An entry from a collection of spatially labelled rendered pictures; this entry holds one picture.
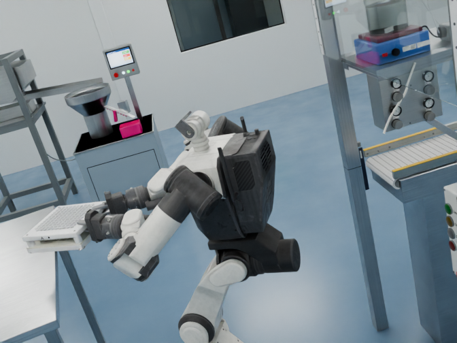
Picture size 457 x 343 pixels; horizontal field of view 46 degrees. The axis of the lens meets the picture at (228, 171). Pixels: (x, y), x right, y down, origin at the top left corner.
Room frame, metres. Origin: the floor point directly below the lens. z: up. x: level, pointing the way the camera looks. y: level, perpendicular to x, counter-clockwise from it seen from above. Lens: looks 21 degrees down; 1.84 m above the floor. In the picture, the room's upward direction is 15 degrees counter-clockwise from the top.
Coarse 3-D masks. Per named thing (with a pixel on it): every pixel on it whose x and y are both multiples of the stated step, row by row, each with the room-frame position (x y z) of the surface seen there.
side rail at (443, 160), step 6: (450, 156) 1.85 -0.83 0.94; (456, 156) 1.85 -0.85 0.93; (426, 162) 1.84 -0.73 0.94; (432, 162) 1.84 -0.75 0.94; (438, 162) 1.84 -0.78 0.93; (444, 162) 1.84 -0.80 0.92; (408, 168) 1.83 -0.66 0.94; (414, 168) 1.83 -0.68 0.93; (420, 168) 1.84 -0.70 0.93; (426, 168) 1.84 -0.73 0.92; (396, 174) 1.83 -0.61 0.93; (402, 174) 1.83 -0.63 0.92; (408, 174) 1.83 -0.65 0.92
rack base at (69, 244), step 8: (88, 232) 1.84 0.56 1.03; (64, 240) 1.83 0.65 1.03; (72, 240) 1.81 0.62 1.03; (88, 240) 1.80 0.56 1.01; (32, 248) 1.84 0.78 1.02; (40, 248) 1.83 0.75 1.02; (48, 248) 1.81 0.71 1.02; (56, 248) 1.80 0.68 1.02; (64, 248) 1.79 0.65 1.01; (72, 248) 1.78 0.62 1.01; (80, 248) 1.76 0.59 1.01
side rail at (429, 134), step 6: (450, 126) 2.13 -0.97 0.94; (456, 126) 2.13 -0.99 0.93; (426, 132) 2.12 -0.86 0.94; (432, 132) 2.12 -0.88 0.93; (438, 132) 2.12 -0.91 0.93; (408, 138) 2.11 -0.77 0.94; (414, 138) 2.12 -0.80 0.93; (420, 138) 2.12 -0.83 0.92; (426, 138) 2.12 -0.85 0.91; (390, 144) 2.11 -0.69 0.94; (396, 144) 2.11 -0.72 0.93; (402, 144) 2.11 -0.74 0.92; (366, 150) 2.10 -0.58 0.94; (372, 150) 2.10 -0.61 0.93; (384, 150) 2.10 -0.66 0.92; (366, 156) 2.10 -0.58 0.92
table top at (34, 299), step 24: (24, 216) 2.56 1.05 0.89; (0, 240) 2.34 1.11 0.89; (0, 264) 2.08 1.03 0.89; (24, 264) 2.02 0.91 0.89; (48, 264) 1.96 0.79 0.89; (0, 288) 1.87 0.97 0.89; (24, 288) 1.81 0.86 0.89; (48, 288) 1.77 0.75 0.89; (0, 312) 1.68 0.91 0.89; (24, 312) 1.64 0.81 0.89; (48, 312) 1.60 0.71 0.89; (0, 336) 1.53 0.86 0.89; (24, 336) 1.52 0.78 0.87
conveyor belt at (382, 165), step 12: (420, 144) 2.09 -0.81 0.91; (432, 144) 2.06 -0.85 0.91; (444, 144) 2.02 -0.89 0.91; (456, 144) 1.99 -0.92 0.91; (384, 156) 2.07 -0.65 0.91; (396, 156) 2.04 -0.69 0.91; (408, 156) 2.01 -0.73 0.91; (420, 156) 1.98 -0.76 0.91; (432, 156) 1.95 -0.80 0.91; (372, 168) 2.03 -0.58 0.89; (384, 168) 1.96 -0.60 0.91; (396, 168) 1.93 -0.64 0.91; (432, 168) 1.86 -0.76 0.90
